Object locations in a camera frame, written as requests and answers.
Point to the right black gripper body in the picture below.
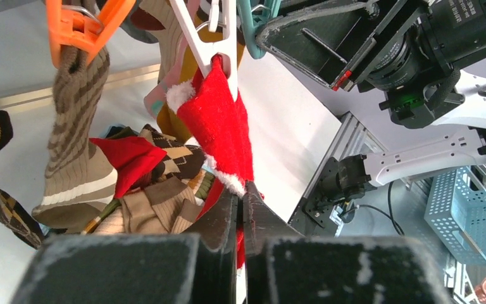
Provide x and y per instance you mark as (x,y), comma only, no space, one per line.
(340,44)

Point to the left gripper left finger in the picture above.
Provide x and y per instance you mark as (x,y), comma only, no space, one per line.
(196,266)

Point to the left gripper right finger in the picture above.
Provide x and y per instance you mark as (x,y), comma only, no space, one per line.
(283,266)

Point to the brown striped sock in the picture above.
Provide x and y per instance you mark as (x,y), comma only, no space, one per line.
(79,181)

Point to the long red sock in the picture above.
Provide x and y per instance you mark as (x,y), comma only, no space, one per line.
(220,125)

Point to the white clothes clip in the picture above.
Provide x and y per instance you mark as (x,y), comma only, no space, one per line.
(221,13)

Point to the white round clip hanger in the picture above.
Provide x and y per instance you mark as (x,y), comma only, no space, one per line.
(251,17)

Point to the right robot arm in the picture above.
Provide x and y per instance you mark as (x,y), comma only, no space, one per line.
(449,37)

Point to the tan brown ribbed sock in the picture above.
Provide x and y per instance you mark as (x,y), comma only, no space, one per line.
(167,207)

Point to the red sock in basket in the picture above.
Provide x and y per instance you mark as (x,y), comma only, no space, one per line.
(132,157)

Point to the spare light blue basket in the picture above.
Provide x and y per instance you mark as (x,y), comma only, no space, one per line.
(456,212)

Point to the pink hanging sock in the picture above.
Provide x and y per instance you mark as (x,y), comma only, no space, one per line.
(157,97)

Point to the mustard yellow hanging sock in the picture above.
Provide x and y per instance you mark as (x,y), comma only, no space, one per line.
(189,69)

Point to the cream multicolour striped sock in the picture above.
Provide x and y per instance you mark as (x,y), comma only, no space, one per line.
(161,25)

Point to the wooden hanger rack frame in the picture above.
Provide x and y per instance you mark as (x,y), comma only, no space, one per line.
(27,101)

